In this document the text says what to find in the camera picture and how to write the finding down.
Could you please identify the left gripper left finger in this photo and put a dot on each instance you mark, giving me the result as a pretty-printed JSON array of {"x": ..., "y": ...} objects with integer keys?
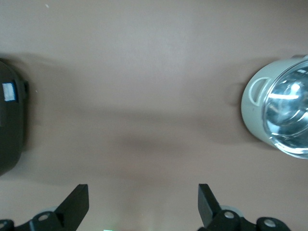
[{"x": 72, "y": 207}]

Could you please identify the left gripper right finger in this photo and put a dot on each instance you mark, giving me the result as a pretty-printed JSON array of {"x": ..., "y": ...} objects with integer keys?
[{"x": 209, "y": 211}]

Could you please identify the black rice cooker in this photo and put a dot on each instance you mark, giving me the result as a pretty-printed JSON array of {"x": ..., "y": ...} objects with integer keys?
[{"x": 9, "y": 132}]

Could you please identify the brown table cover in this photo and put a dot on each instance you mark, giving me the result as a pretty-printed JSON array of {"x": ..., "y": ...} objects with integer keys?
[{"x": 154, "y": 72}]

